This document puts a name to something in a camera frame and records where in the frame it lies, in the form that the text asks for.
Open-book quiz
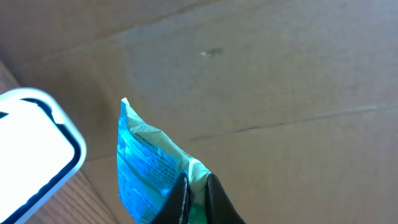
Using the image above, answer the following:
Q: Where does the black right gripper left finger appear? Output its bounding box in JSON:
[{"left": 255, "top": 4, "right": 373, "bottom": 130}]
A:
[{"left": 150, "top": 172, "right": 190, "bottom": 224}]

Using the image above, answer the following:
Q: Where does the teal tissue packet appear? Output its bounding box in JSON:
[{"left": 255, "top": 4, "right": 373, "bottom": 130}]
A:
[{"left": 116, "top": 98, "right": 211, "bottom": 223}]

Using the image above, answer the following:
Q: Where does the white barcode scanner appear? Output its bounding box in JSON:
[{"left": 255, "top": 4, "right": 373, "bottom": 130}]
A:
[{"left": 1, "top": 87, "right": 87, "bottom": 223}]

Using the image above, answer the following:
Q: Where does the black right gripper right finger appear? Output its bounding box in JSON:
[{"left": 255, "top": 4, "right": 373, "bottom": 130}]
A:
[{"left": 205, "top": 174, "right": 246, "bottom": 224}]

